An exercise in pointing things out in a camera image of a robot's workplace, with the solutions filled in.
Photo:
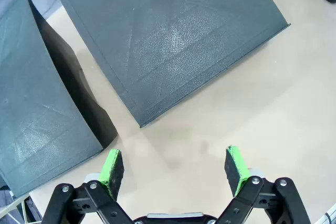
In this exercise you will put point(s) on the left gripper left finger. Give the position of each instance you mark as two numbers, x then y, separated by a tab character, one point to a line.
113	171

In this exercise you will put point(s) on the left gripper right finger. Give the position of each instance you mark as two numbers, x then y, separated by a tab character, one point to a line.
236	171

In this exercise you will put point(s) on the black shoe stand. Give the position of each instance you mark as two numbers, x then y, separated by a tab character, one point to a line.
26	103
157	37

